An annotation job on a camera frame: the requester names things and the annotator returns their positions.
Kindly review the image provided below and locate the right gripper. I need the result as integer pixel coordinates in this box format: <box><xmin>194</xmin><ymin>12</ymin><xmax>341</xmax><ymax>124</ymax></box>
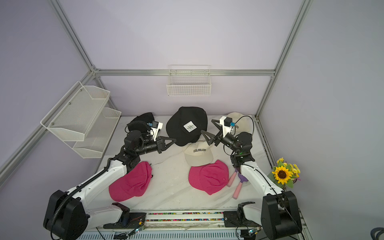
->
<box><xmin>202</xmin><ymin>120</ymin><xmax>241</xmax><ymax>154</ymax></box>

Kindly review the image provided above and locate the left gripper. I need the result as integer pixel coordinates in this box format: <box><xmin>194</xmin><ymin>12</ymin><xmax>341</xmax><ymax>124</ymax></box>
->
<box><xmin>135</xmin><ymin>136</ymin><xmax>177</xmax><ymax>156</ymax></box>

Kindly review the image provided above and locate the black cap with white patch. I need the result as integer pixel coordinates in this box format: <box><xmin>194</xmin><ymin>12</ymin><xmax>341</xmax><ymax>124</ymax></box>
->
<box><xmin>166</xmin><ymin>107</ymin><xmax>208</xmax><ymax>147</ymax></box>

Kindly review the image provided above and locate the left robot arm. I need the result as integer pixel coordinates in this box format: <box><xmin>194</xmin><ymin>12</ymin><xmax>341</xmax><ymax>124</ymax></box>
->
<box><xmin>43</xmin><ymin>130</ymin><xmax>177</xmax><ymax>240</ymax></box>

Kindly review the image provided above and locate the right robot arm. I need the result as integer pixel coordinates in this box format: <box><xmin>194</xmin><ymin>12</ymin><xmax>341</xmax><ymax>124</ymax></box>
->
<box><xmin>201</xmin><ymin>116</ymin><xmax>303</xmax><ymax>240</ymax></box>

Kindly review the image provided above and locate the cream Colorado cap front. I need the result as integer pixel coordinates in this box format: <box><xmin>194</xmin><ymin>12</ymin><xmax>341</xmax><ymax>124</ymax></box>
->
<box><xmin>183</xmin><ymin>141</ymin><xmax>214</xmax><ymax>167</ymax></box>

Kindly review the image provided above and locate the cream colorado cap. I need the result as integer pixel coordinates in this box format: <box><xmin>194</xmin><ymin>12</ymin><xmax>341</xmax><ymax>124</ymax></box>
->
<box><xmin>183</xmin><ymin>141</ymin><xmax>214</xmax><ymax>167</ymax></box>
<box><xmin>227</xmin><ymin>112</ymin><xmax>254</xmax><ymax>136</ymax></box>

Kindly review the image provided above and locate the cream Colorado cap back right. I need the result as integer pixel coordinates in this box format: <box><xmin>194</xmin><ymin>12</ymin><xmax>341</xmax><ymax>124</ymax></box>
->
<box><xmin>227</xmin><ymin>112</ymin><xmax>254</xmax><ymax>136</ymax></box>

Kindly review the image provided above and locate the plain black cap back left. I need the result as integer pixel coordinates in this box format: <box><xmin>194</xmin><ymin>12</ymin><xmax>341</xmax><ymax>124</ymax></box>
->
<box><xmin>127</xmin><ymin>112</ymin><xmax>155</xmax><ymax>134</ymax></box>

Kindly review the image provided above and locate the right magenta cap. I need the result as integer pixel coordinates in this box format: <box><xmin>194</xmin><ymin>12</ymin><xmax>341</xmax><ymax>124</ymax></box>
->
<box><xmin>188</xmin><ymin>160</ymin><xmax>229</xmax><ymax>195</ymax></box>

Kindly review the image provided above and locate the magenta cap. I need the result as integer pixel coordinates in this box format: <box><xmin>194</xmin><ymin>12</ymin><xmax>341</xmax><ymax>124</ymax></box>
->
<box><xmin>188</xmin><ymin>160</ymin><xmax>229</xmax><ymax>195</ymax></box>
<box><xmin>109</xmin><ymin>162</ymin><xmax>153</xmax><ymax>202</ymax></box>

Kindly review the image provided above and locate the purple pink garden fork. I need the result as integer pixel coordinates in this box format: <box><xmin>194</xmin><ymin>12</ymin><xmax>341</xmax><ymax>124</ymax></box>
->
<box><xmin>227</xmin><ymin>169</ymin><xmax>238</xmax><ymax>187</ymax></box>

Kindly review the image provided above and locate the left magenta cap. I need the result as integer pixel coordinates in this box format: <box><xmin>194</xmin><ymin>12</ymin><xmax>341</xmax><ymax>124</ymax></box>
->
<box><xmin>109</xmin><ymin>162</ymin><xmax>153</xmax><ymax>202</ymax></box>

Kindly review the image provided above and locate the sunflower bouquet in pot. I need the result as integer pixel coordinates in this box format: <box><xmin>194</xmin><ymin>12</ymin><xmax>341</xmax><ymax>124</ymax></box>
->
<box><xmin>268</xmin><ymin>158</ymin><xmax>301</xmax><ymax>190</ymax></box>

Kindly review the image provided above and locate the white two-tier mesh shelf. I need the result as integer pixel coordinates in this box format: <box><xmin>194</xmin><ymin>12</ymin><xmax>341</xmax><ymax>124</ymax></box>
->
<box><xmin>41</xmin><ymin>82</ymin><xmax>121</xmax><ymax>159</ymax></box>

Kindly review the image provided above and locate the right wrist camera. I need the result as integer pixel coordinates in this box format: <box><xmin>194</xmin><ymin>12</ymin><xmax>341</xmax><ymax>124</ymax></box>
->
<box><xmin>219</xmin><ymin>116</ymin><xmax>235</xmax><ymax>137</ymax></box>

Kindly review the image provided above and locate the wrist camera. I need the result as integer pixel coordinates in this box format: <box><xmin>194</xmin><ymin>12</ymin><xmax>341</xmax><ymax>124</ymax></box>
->
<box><xmin>148</xmin><ymin>121</ymin><xmax>163</xmax><ymax>141</ymax></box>
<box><xmin>219</xmin><ymin>116</ymin><xmax>235</xmax><ymax>137</ymax></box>

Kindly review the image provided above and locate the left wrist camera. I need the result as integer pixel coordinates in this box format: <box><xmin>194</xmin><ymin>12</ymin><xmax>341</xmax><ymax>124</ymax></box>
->
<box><xmin>148</xmin><ymin>121</ymin><xmax>163</xmax><ymax>141</ymax></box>

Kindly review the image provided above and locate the white wire wall basket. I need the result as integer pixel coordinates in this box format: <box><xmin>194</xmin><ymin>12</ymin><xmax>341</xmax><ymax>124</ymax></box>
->
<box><xmin>167</xmin><ymin>65</ymin><xmax>212</xmax><ymax>97</ymax></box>

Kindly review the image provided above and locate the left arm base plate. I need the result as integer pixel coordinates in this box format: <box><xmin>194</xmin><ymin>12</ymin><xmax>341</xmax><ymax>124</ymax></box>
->
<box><xmin>103</xmin><ymin>213</ymin><xmax>147</xmax><ymax>229</ymax></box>

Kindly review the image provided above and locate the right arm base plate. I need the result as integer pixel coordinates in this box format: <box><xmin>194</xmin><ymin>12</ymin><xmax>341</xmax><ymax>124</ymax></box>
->
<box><xmin>223</xmin><ymin>211</ymin><xmax>261</xmax><ymax>228</ymax></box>

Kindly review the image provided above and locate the aluminium front rail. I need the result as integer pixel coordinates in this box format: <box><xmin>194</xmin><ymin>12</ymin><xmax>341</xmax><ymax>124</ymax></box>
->
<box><xmin>79</xmin><ymin>210</ymin><xmax>267</xmax><ymax>240</ymax></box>

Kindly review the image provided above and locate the aluminium cage frame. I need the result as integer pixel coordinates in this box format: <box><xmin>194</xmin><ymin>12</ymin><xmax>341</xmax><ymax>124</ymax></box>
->
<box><xmin>0</xmin><ymin>0</ymin><xmax>314</xmax><ymax>232</ymax></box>

